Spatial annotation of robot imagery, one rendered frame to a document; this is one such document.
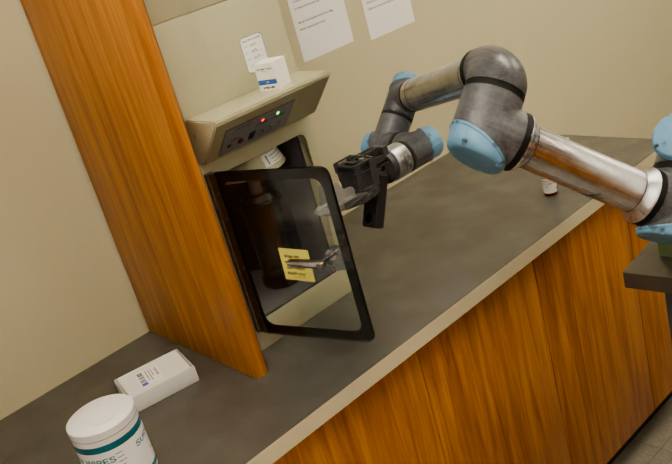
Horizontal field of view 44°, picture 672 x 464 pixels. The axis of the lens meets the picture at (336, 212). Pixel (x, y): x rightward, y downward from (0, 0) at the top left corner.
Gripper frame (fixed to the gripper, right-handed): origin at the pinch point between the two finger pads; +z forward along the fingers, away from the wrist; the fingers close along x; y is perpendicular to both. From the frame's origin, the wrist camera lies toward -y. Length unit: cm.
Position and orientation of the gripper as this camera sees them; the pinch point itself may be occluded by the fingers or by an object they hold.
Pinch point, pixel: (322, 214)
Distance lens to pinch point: 167.2
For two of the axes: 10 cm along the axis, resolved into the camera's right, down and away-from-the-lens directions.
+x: 6.5, 1.1, -7.5
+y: -2.5, -9.0, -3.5
